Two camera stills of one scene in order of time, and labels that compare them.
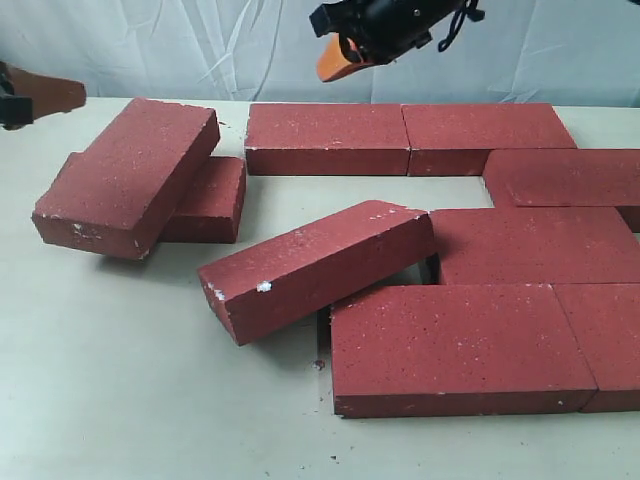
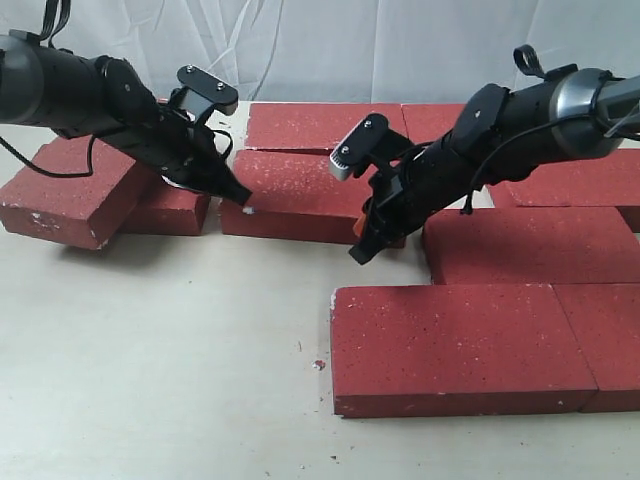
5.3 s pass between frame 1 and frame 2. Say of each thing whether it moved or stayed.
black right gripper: moved
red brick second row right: stayed
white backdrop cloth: stayed
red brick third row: stayed
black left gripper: moved
